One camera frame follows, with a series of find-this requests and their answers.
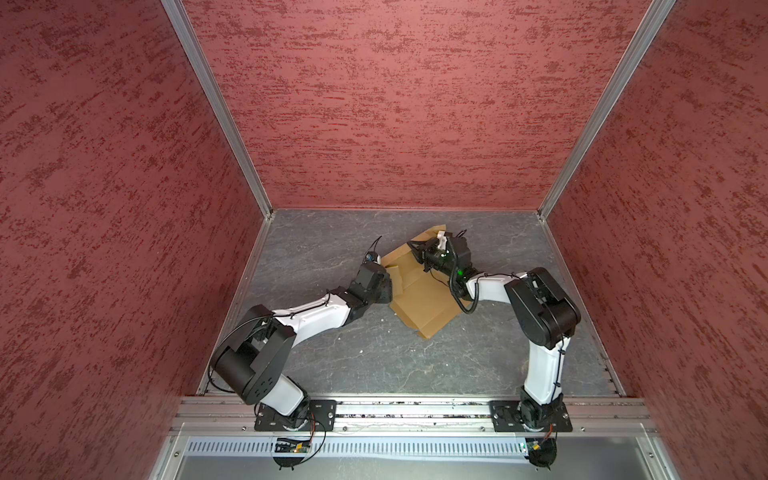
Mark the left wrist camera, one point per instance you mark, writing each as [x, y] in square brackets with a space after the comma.
[372, 257]

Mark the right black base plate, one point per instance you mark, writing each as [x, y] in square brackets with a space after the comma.
[510, 415]

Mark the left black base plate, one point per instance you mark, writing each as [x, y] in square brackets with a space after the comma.
[312, 414]

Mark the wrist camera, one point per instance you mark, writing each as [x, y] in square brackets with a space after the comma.
[441, 242]
[372, 257]

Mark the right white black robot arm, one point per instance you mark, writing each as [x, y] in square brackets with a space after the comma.
[546, 314]

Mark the brown cardboard box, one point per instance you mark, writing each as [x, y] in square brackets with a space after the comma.
[421, 300]

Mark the aluminium front rail frame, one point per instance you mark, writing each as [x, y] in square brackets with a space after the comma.
[417, 416]

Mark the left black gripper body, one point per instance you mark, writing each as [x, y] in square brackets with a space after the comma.
[382, 295]

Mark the right controller board with wires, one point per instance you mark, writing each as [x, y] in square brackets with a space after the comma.
[542, 451]

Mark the white slotted cable duct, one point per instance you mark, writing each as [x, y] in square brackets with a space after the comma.
[504, 450]

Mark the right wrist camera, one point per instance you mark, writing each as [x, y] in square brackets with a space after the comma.
[441, 242]

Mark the right aluminium corner post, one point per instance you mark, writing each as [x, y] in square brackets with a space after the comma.
[646, 31]

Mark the aluminium corner post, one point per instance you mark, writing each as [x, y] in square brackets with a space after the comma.
[646, 31]
[187, 37]

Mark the controller board with wires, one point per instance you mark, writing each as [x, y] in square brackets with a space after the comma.
[288, 453]
[542, 451]

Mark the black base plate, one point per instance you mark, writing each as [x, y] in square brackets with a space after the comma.
[312, 414]
[510, 415]

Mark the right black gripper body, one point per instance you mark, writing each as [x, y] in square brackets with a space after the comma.
[437, 259]

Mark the left controller board with wires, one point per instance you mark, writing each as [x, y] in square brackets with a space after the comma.
[288, 453]

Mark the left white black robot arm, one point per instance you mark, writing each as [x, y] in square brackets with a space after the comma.
[251, 359]

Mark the left aluminium corner post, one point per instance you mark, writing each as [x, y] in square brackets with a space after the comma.
[187, 37]

